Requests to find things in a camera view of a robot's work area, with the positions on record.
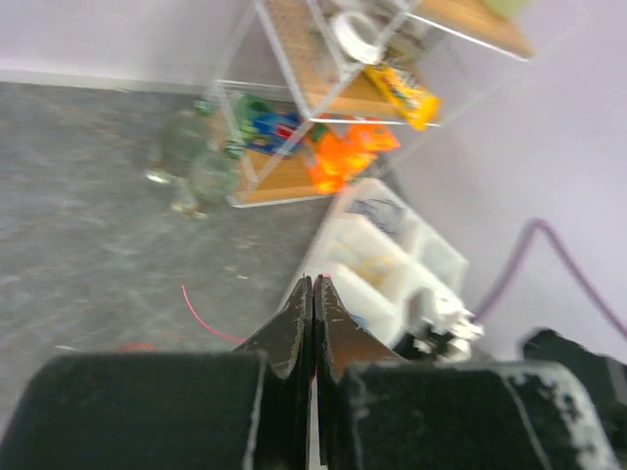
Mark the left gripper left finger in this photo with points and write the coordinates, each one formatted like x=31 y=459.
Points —
x=272 y=386

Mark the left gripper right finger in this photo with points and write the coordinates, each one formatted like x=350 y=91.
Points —
x=338 y=341

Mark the white compartment tray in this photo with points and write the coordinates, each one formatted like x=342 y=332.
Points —
x=378 y=253

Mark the yellow candy bag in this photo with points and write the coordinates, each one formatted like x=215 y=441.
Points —
x=400 y=86

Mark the white wire shelf rack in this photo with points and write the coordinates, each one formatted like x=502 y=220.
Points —
x=286 y=51

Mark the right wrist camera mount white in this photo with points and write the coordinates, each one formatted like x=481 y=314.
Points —
x=441 y=327

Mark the clear glass bottle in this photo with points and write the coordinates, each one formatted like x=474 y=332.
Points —
x=205 y=176
x=183 y=139

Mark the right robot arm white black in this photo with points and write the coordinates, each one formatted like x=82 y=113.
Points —
x=604 y=377

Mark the rear clear glass bottle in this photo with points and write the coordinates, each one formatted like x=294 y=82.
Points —
x=183 y=139

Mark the orange snack boxes stack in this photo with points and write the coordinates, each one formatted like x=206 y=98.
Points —
x=339 y=159

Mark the front clear glass bottle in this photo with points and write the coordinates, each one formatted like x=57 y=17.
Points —
x=205 y=176

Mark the blue sponge package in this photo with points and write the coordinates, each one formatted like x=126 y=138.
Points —
x=264 y=125

